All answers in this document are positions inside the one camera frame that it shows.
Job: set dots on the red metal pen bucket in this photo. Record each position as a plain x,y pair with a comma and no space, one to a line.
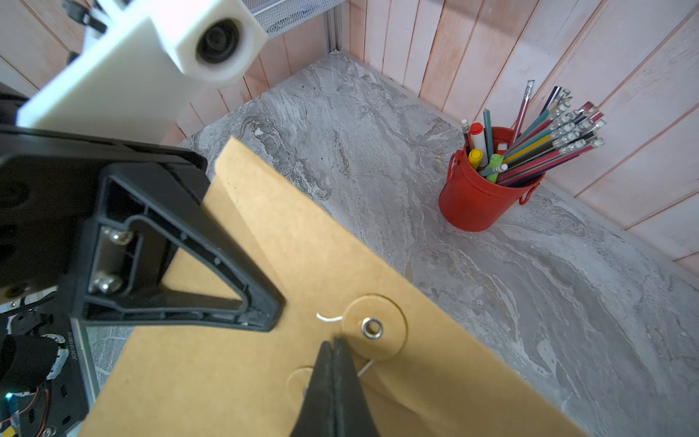
471,203

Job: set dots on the white wire mesh shelf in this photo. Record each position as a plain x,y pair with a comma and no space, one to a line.
279,16

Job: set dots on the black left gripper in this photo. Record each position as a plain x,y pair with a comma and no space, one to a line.
147,253

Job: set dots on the brown kraft file bag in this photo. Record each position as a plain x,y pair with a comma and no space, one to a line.
331,340

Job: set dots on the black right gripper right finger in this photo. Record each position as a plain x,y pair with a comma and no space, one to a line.
351,413

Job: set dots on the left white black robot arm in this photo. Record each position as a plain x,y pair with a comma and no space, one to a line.
39,364

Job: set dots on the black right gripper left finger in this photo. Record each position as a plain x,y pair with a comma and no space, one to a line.
317,414

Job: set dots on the bundle of pens and pencils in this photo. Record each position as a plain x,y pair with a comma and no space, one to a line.
558,135

